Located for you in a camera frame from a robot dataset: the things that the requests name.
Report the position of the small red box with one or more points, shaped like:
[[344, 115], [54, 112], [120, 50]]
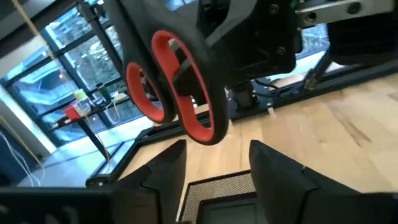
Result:
[[72, 113]]

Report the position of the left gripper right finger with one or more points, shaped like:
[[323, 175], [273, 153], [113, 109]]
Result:
[[280, 186]]

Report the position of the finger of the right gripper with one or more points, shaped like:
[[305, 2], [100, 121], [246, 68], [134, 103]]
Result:
[[258, 40], [363, 40]]

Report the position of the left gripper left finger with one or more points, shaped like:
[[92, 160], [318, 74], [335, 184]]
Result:
[[169, 180]]

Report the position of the black mesh desk organizer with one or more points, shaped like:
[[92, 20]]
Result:
[[217, 186]]

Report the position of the black side table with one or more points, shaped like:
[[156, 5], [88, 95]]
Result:
[[90, 137]]

